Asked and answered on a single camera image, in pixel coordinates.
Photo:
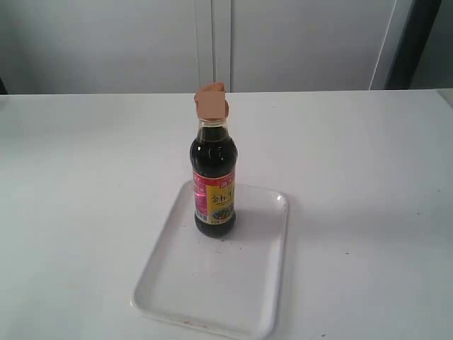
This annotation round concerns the dark soy sauce bottle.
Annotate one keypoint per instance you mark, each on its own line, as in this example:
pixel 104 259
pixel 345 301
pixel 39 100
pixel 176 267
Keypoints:
pixel 213 156

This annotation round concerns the white rectangular plastic tray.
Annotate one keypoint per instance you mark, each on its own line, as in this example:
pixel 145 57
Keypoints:
pixel 228 286

